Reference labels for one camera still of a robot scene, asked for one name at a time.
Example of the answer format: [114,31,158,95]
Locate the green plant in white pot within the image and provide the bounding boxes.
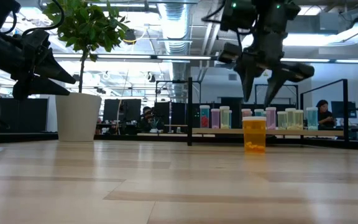
[42,0,131,143]

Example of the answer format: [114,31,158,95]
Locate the rectangular ceiling light panel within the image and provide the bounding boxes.
[283,32,338,47]

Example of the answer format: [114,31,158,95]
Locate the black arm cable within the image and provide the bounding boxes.
[201,0,229,23]
[0,0,65,37]

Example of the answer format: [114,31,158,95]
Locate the wide orange medicine bottle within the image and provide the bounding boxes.
[242,116,267,153]

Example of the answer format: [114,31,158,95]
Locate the black aluminium table frame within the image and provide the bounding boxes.
[0,132,358,150]

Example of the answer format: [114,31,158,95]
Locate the ceiling light strip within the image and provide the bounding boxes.
[280,57,358,64]
[53,53,213,60]

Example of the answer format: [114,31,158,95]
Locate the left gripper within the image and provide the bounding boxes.
[0,29,76,100]

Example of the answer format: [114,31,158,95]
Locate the black wire shelf frame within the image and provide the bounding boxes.
[186,77,351,146]

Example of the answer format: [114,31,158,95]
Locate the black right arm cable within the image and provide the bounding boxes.
[201,0,229,23]

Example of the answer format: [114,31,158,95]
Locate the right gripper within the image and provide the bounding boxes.
[218,34,315,106]

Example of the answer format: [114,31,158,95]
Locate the black ceiling device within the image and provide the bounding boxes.
[123,28,137,44]

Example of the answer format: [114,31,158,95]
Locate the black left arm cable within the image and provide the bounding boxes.
[0,0,65,37]

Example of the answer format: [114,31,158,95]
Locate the black computer monitor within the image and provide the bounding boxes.
[331,101,357,119]

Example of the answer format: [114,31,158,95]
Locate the teal bottle white pills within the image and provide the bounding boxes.
[306,107,319,131]

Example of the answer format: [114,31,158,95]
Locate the silver ventilation duct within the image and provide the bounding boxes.
[158,2,195,103]

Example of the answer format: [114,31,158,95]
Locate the black partition panel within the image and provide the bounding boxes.
[103,98,142,122]
[0,96,48,133]
[154,101,188,125]

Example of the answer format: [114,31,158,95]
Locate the yellow medicine bottle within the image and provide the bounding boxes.
[285,107,296,131]
[277,111,288,131]
[295,109,305,131]

